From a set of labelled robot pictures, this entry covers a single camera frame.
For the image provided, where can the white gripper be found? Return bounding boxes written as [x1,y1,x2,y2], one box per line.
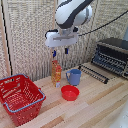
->
[44,29,80,59]

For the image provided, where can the black wire oven tray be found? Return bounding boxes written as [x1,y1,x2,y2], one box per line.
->
[78,64,111,85]

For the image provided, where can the black toaster oven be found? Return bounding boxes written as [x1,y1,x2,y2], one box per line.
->
[91,37,128,80]

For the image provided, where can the blue mug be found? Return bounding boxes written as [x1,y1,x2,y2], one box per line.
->
[65,68,83,87]

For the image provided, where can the red bowl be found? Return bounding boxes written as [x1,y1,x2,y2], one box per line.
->
[60,84,81,102]

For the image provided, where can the red plastic shopping basket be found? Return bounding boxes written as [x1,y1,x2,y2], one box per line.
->
[0,73,47,127]

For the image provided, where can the black cable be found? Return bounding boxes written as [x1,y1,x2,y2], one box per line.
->
[77,9,128,37]

